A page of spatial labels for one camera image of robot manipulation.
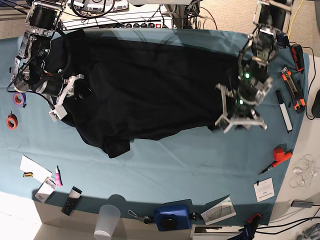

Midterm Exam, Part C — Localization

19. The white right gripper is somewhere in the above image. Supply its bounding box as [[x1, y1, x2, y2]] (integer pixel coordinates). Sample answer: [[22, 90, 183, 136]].
[[49, 74, 85, 122]]

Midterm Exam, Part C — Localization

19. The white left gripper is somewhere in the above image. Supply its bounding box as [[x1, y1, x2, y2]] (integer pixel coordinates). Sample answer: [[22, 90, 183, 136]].
[[214, 83, 268, 133]]

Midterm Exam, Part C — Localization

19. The black printed t-shirt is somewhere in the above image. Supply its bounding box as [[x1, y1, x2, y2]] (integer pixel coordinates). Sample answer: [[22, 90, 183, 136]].
[[46, 29, 246, 158]]

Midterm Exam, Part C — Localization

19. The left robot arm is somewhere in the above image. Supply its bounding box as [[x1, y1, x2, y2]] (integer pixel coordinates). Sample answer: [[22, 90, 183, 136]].
[[214, 0, 294, 133]]

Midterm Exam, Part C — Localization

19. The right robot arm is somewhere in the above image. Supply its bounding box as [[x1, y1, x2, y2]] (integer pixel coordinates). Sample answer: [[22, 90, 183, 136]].
[[6, 0, 84, 122]]

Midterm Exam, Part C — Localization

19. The purple tape roll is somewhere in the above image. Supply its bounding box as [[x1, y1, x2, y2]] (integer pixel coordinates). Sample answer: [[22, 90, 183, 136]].
[[13, 92, 27, 107]]

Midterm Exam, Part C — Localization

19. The orange tape roll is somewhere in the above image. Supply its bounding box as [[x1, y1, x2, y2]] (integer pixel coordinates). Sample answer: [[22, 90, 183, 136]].
[[6, 113, 18, 130]]

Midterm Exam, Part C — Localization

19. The teal table cloth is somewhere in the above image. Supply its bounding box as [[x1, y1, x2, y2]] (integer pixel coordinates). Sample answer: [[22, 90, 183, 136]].
[[0, 38, 305, 225]]

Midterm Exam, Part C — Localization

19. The white black marker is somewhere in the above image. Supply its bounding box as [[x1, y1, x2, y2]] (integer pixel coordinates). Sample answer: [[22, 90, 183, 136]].
[[275, 90, 293, 132]]

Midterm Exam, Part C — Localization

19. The white paper sheet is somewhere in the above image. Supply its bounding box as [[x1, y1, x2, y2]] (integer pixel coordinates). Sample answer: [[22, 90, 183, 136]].
[[19, 155, 52, 183]]

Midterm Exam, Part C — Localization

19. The orange plastic block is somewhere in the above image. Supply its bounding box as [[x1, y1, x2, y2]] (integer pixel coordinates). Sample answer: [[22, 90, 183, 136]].
[[272, 143, 293, 165]]

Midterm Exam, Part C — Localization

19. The small brass battery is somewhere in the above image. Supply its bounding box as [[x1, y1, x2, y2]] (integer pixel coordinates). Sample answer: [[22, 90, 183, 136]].
[[23, 172, 34, 178]]

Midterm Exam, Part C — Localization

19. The pink glue tube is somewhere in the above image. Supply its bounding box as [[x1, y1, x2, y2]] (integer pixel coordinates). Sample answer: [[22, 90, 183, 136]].
[[55, 165, 63, 187]]

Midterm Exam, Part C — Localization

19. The orange black utility knife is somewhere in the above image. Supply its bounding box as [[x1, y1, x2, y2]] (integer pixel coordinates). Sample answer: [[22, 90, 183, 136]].
[[281, 67, 306, 114]]

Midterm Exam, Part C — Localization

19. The white packaged card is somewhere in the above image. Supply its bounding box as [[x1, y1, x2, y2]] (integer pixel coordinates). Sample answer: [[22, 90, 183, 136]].
[[35, 177, 57, 203]]

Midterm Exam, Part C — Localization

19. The white printed card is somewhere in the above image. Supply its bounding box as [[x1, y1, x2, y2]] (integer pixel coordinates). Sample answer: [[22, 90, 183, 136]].
[[253, 177, 275, 203]]

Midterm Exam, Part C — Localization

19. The black white remote control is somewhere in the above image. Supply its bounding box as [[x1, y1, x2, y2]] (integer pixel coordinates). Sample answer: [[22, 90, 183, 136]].
[[61, 186, 82, 216]]

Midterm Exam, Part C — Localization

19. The red black tool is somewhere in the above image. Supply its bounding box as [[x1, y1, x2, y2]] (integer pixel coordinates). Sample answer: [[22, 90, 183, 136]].
[[290, 43, 305, 72]]

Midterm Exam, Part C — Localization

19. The blue box device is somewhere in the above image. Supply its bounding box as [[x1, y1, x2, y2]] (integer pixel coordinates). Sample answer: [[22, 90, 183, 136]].
[[153, 204, 191, 232]]

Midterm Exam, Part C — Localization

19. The clear plastic cup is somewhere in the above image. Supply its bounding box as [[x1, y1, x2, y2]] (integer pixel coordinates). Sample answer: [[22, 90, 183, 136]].
[[94, 204, 121, 240]]

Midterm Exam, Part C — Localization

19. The white power strip red light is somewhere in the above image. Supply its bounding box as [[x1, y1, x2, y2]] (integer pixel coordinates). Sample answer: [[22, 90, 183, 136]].
[[62, 11, 174, 31]]

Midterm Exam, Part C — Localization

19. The metal carabiner clip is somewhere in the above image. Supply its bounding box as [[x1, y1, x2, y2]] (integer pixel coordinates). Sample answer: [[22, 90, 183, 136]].
[[127, 210, 155, 225]]

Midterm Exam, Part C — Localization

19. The white tangled cable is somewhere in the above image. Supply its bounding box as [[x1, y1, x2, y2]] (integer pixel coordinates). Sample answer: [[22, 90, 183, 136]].
[[289, 153, 318, 192]]

